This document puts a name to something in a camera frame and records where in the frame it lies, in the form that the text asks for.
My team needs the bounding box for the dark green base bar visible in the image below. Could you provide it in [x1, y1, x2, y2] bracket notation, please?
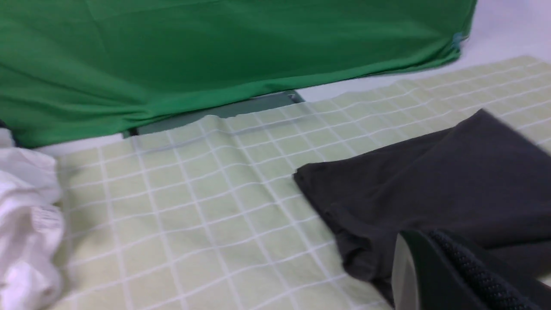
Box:
[122, 90, 305, 139]

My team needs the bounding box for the crumpled white garment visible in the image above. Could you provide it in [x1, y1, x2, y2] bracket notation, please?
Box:
[0, 127, 65, 310]

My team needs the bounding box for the light green checkered tablecloth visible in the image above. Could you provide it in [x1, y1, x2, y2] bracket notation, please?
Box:
[53, 56, 550, 310]

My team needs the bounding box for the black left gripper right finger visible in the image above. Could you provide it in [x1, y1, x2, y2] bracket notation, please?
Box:
[428, 231, 551, 310]

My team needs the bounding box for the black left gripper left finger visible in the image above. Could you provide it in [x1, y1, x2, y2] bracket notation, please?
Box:
[391, 231, 478, 310]

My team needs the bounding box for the green backdrop cloth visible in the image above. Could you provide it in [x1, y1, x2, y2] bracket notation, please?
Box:
[0, 0, 477, 149]

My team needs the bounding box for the dark gray long-sleeve top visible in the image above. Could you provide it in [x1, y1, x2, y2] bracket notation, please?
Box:
[293, 110, 551, 301]

